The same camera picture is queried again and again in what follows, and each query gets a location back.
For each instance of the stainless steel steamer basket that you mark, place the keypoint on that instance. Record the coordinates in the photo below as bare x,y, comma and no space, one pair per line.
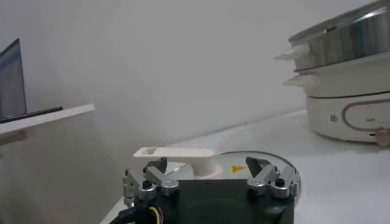
350,42

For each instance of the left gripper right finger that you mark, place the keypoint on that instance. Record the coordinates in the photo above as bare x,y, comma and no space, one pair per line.
268,178

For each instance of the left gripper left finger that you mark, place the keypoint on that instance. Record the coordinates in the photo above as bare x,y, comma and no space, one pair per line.
152,179

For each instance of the open laptop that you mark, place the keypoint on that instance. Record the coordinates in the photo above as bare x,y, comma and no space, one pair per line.
12,85

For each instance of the black flat keyboard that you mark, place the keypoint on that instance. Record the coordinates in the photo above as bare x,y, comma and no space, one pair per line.
39,113

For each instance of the white side table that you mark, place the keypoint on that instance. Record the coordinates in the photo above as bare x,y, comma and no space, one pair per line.
61,115

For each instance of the cream electric cooker base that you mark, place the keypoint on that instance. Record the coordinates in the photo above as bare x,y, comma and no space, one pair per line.
323,121

